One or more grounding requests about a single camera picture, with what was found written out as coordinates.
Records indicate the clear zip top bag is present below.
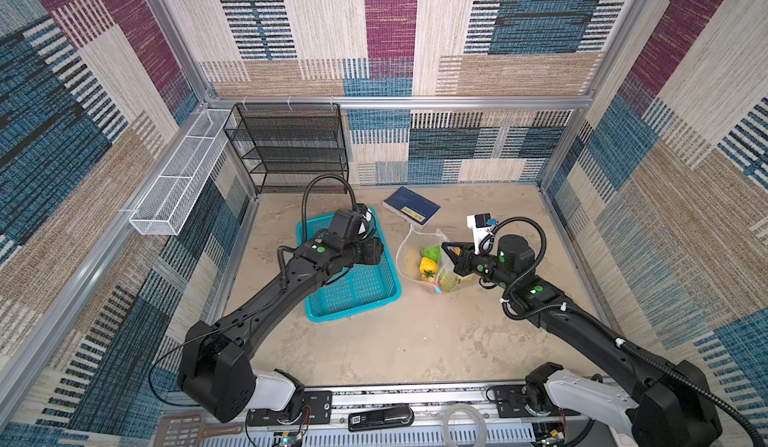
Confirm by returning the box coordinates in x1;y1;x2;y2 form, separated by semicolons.
395;226;472;294

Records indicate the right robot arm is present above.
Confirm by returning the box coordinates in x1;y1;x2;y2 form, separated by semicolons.
441;236;765;446

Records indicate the clear tubing ring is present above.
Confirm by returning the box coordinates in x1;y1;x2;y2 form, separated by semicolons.
440;403;488;447

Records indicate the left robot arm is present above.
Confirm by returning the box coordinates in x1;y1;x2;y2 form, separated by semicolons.
178;204;384;423

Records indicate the white mesh wall tray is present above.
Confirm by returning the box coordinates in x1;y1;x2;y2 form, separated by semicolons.
129;109;229;236

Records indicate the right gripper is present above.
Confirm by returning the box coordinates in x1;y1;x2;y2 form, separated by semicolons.
441;241;514;290

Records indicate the black wire shelf rack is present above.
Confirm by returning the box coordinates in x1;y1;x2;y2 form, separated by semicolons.
223;103;349;194

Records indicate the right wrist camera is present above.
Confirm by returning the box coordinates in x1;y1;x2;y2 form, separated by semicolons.
467;213;496;255

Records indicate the blue book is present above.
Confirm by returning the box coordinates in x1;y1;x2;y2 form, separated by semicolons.
383;187;440;230

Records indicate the black remote device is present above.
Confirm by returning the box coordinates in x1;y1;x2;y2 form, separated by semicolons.
347;404;415;432

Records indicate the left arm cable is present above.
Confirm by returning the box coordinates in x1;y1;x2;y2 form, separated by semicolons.
301;174;359;244

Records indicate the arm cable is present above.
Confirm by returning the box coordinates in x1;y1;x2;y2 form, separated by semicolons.
301;174;359;244
479;216;766;447

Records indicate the teal plastic basket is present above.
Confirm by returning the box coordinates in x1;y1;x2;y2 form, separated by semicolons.
304;208;402;323

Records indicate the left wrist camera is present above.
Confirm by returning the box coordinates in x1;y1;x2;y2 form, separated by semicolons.
355;203;376;238

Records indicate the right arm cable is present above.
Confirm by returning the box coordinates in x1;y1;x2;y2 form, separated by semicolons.
479;216;766;447

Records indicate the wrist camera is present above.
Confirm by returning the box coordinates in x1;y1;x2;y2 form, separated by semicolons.
467;213;496;255
355;203;376;238

